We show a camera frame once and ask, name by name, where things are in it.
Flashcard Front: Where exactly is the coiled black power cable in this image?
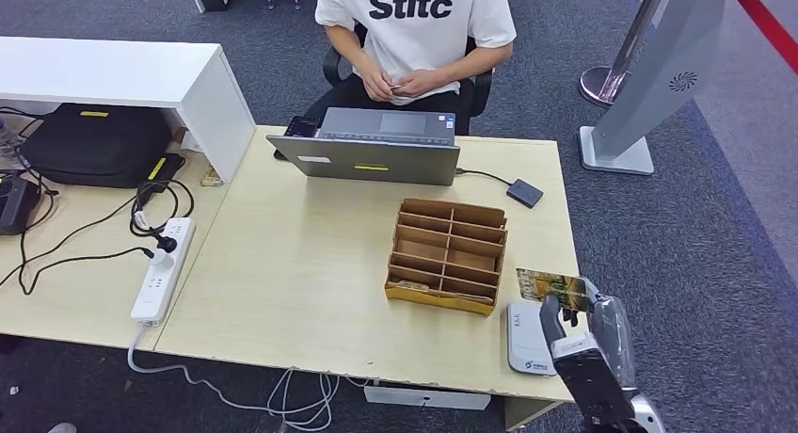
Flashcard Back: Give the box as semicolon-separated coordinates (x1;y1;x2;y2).
129;178;196;239

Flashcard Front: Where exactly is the grey laptop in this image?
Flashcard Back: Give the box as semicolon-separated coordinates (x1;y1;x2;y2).
266;107;463;187

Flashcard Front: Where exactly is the long black cable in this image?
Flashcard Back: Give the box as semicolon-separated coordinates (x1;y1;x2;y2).
17;246;155;297
0;195;138;289

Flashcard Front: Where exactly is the looped white cable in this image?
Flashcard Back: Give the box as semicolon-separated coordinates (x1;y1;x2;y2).
266;367;375;433

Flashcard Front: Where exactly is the white power strip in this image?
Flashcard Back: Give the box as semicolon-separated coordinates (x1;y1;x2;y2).
130;216;197;324

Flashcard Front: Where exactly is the small black external drive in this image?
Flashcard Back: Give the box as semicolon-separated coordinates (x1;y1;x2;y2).
505;178;545;209

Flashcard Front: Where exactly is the thin black drive cable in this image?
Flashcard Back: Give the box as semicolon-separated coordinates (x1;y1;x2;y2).
455;167;514;187

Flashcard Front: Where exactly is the silver kiosk stand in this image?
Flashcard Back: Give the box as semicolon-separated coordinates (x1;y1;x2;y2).
578;0;734;176

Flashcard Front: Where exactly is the person's left hand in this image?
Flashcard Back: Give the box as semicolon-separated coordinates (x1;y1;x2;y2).
397;69;445;100

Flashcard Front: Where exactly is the cardboard compartment organizer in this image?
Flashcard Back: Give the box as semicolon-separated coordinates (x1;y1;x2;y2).
383;197;509;318

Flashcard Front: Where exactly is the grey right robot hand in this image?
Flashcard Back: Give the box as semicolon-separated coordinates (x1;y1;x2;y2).
538;278;639;392

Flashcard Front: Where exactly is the white desk shelf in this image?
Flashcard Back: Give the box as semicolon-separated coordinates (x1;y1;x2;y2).
0;36;258;184

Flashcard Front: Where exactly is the person's right hand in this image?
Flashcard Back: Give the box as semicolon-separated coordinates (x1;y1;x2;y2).
359;67;398;104

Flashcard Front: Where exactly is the black carrying bag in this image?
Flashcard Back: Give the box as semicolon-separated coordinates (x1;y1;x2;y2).
20;103;187;189

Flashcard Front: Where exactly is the chrome stanchion post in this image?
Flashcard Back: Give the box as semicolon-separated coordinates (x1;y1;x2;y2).
579;0;675;109

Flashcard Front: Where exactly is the black office chair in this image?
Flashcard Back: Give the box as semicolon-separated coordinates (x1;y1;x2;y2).
322;21;496;137

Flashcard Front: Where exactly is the clear plastic bottle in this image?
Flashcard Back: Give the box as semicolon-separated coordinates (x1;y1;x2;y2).
0;119;21;160

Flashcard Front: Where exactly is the colourful picture plastic card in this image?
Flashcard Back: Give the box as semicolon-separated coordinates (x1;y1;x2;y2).
515;267;596;314

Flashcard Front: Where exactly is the person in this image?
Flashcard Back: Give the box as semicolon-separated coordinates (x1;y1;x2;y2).
304;0;519;137

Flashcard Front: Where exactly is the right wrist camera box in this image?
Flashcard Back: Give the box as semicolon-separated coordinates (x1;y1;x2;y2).
551;331;603;361

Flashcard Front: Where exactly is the black smartphone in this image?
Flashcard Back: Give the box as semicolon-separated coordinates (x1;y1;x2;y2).
283;115;322;139

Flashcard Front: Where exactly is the black electronic device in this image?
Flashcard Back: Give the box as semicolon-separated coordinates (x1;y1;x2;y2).
0;172;43;236

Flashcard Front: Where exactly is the white power strip cable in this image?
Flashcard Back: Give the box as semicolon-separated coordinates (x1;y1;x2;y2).
127;321;295;414

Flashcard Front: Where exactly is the white card reader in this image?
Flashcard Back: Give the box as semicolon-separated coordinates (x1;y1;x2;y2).
505;300;560;377

